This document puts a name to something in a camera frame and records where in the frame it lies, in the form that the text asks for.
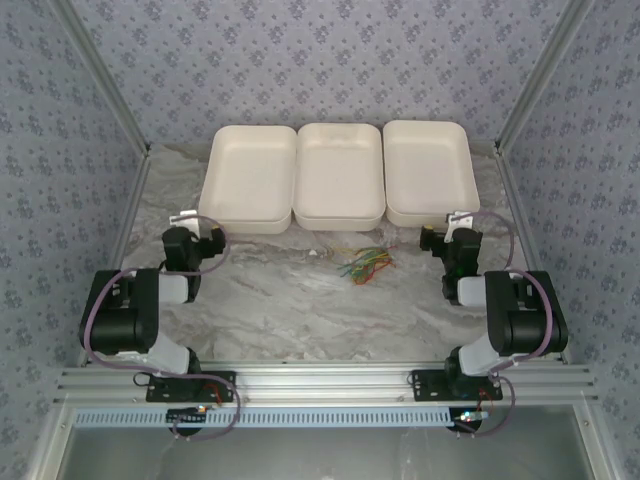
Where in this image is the right black controller board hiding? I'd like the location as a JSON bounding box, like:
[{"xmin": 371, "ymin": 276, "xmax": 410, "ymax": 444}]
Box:
[{"xmin": 451, "ymin": 408, "xmax": 489, "ymax": 432}]

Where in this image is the aluminium side rail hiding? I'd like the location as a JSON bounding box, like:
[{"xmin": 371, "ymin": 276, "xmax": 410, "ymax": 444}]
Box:
[
  {"xmin": 492, "ymin": 144, "xmax": 574, "ymax": 366},
  {"xmin": 74, "ymin": 149, "xmax": 154, "ymax": 369}
]

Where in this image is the aluminium mounting rail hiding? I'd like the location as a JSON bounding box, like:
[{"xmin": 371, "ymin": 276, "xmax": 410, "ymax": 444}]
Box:
[{"xmin": 54, "ymin": 360, "xmax": 600, "ymax": 404}]

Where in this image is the left aluminium frame post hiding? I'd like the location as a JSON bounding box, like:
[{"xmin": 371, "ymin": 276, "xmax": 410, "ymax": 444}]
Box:
[{"xmin": 49, "ymin": 0, "xmax": 154, "ymax": 159}]

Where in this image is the white plastic tray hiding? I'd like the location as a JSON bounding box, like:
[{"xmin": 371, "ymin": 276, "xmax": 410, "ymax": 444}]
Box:
[
  {"xmin": 197, "ymin": 124, "xmax": 298, "ymax": 235},
  {"xmin": 382, "ymin": 119, "xmax": 482, "ymax": 227},
  {"xmin": 292, "ymin": 122, "xmax": 386, "ymax": 232}
]

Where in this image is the grey slotted cable duct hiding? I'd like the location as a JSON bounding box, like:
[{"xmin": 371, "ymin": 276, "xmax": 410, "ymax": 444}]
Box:
[{"xmin": 73, "ymin": 405, "xmax": 464, "ymax": 430}]

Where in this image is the steel lower panel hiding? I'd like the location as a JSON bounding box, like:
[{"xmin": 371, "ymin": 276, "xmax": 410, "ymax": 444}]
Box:
[{"xmin": 27, "ymin": 403, "xmax": 619, "ymax": 480}]

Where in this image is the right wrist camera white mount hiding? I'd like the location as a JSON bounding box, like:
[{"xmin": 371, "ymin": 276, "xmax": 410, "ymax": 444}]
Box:
[{"xmin": 446, "ymin": 210, "xmax": 474, "ymax": 241}]

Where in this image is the red thin cable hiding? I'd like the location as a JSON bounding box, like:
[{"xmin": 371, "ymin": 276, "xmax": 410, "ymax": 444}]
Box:
[{"xmin": 335, "ymin": 244, "xmax": 397, "ymax": 287}]

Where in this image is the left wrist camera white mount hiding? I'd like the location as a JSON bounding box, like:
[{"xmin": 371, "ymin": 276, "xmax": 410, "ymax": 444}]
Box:
[{"xmin": 168, "ymin": 211, "xmax": 202, "ymax": 236}]

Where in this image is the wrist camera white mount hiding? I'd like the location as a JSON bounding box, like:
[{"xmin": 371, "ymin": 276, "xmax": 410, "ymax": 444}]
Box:
[
  {"xmin": 446, "ymin": 210, "xmax": 474, "ymax": 241},
  {"xmin": 168, "ymin": 211, "xmax": 202, "ymax": 236}
]

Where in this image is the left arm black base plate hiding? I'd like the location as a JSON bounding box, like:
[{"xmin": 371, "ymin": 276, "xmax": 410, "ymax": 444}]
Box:
[{"xmin": 145, "ymin": 370, "xmax": 237, "ymax": 404}]

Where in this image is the right aluminium side rail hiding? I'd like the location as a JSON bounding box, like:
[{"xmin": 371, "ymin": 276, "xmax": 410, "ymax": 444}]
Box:
[{"xmin": 492, "ymin": 144, "xmax": 574, "ymax": 366}]

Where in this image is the right aluminium frame post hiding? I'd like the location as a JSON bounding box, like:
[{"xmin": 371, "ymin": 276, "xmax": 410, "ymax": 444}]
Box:
[{"xmin": 492, "ymin": 0, "xmax": 601, "ymax": 157}]

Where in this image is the left aluminium side rail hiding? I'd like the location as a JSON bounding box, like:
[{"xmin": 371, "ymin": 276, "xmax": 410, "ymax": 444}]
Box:
[{"xmin": 74, "ymin": 149, "xmax": 154, "ymax": 369}]

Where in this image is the black controller board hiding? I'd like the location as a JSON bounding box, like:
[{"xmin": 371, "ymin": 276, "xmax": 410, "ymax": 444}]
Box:
[
  {"xmin": 451, "ymin": 408, "xmax": 489, "ymax": 432},
  {"xmin": 167, "ymin": 407, "xmax": 210, "ymax": 425}
]

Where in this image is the aluminium frame post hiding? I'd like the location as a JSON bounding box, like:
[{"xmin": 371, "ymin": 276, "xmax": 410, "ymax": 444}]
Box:
[
  {"xmin": 49, "ymin": 0, "xmax": 154, "ymax": 159},
  {"xmin": 492, "ymin": 0, "xmax": 601, "ymax": 157}
]

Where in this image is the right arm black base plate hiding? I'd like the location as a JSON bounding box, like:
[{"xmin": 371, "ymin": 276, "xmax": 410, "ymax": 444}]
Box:
[{"xmin": 410, "ymin": 368, "xmax": 504, "ymax": 403}]

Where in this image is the left black controller board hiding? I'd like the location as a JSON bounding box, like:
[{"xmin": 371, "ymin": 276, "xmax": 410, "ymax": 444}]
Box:
[{"xmin": 167, "ymin": 407, "xmax": 210, "ymax": 425}]

